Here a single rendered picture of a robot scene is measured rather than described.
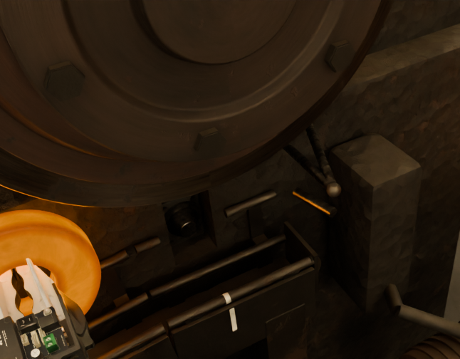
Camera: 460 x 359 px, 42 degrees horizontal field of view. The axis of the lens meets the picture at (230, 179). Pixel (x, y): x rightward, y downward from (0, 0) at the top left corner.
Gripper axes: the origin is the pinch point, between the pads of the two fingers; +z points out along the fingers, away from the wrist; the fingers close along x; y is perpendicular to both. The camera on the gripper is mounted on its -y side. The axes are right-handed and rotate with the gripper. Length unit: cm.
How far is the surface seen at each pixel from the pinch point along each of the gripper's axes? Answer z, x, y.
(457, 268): 7, -99, -91
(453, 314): -3, -87, -88
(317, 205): -9.7, -28.0, 5.5
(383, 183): -5.3, -41.3, -4.0
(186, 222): 4.6, -19.9, -11.2
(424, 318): -17, -44, -22
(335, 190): -10.8, -28.6, 9.0
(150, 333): -6.8, -10.3, -11.9
